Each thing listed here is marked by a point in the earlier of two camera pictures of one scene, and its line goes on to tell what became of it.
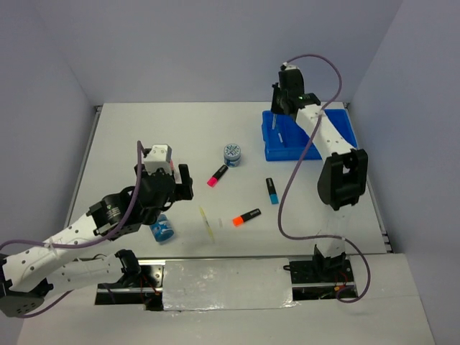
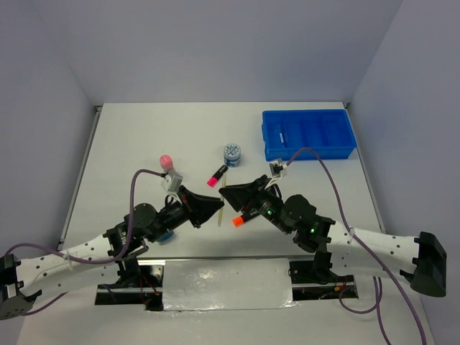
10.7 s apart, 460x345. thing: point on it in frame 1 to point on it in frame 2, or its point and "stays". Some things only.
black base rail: (313, 279) stays
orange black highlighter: (238, 221) stays
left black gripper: (183, 191) to (197, 206)
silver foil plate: (195, 284) stays
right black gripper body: (278, 97) to (269, 205)
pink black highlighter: (212, 182) stays
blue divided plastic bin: (285, 140) stays
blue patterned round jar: (232, 155) stays
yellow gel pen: (208, 227) to (221, 210)
